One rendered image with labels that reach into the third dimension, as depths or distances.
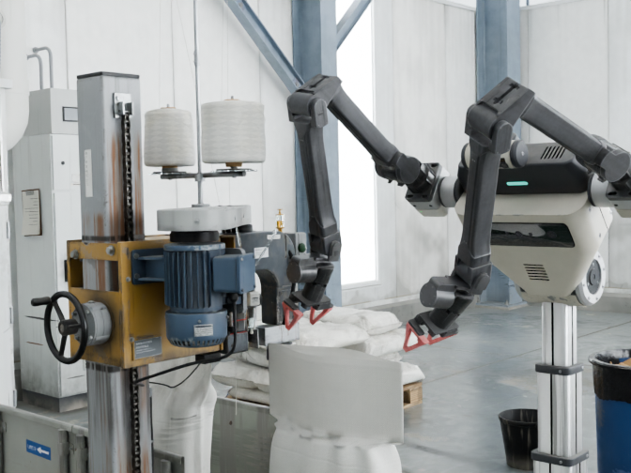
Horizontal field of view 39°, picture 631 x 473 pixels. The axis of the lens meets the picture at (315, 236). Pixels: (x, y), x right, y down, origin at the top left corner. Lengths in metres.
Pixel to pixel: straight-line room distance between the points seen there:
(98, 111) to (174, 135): 0.25
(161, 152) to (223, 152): 0.26
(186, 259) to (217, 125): 0.35
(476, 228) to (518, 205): 0.43
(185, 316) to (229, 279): 0.14
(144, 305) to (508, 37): 9.01
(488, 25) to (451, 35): 0.67
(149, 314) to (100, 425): 0.31
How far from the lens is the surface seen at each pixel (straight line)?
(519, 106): 1.89
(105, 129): 2.29
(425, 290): 2.06
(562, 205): 2.36
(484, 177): 1.94
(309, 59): 8.58
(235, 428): 3.16
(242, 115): 2.25
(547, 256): 2.46
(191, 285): 2.15
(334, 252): 2.33
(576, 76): 10.91
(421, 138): 10.12
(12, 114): 5.58
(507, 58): 10.90
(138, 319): 2.29
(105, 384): 2.35
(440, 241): 10.42
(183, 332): 2.17
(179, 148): 2.45
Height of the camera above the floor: 1.46
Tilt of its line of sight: 3 degrees down
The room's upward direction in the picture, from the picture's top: 1 degrees counter-clockwise
